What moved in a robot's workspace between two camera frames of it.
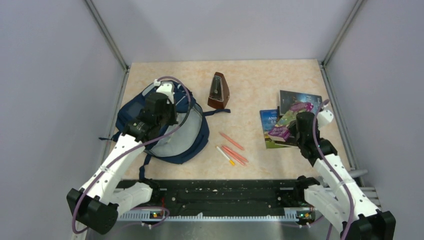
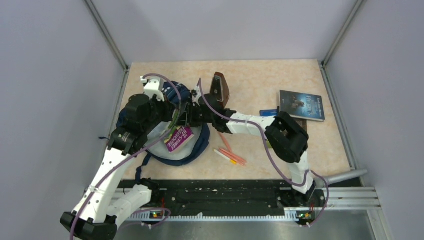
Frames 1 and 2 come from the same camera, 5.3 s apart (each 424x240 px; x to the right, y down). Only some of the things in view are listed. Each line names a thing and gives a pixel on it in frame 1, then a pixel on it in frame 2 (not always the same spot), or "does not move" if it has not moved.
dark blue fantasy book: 287,98 does not move
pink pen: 232,141 → 226,144
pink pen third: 233,156 does not move
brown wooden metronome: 219,95 does not move
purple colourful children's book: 280,131 → 179,137
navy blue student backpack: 183,143 does not move
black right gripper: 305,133 → 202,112
